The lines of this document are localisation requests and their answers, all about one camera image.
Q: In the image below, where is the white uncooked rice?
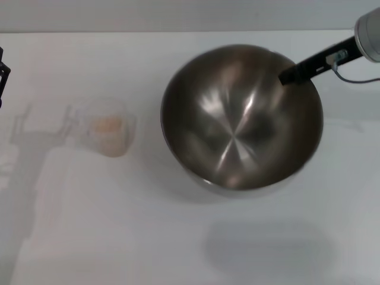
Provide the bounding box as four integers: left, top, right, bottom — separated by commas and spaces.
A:
93, 117, 124, 157

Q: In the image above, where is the clear plastic measuring cup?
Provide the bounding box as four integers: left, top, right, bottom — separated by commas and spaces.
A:
75, 99, 138, 157

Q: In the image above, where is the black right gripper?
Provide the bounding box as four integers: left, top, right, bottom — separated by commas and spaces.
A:
278, 35, 362, 87

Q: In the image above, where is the stainless steel mixing bowl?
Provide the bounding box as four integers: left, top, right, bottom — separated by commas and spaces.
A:
160, 43, 324, 197

